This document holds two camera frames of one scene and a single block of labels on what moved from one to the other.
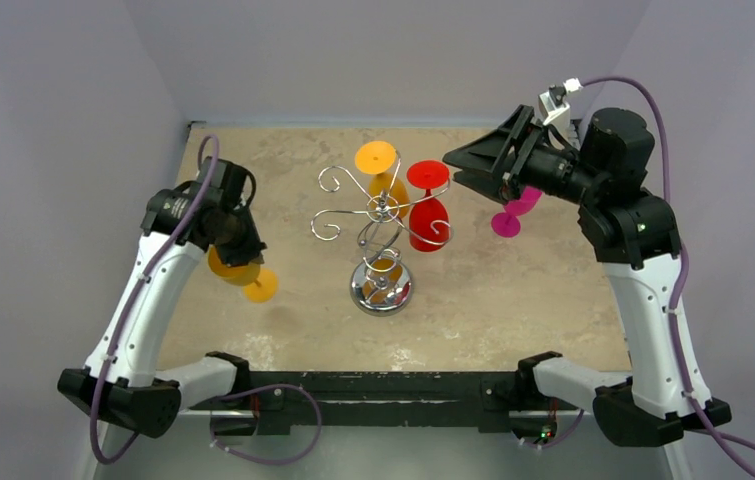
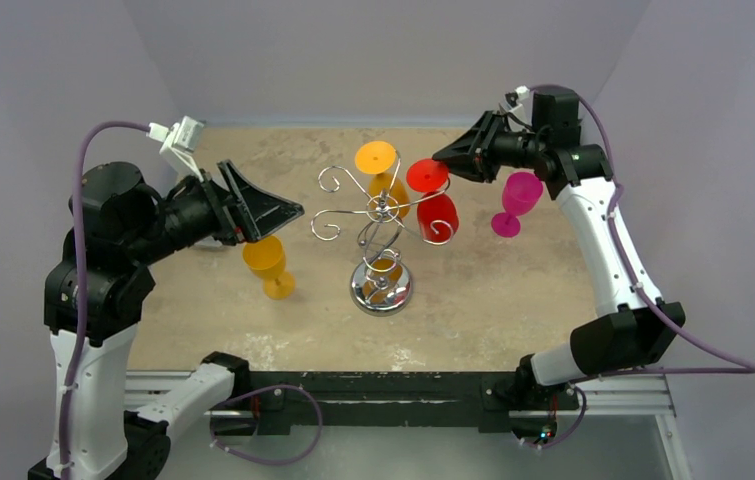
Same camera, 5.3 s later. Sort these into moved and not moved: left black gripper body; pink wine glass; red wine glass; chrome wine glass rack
Moved: red wine glass; left black gripper body
Not moved: pink wine glass; chrome wine glass rack
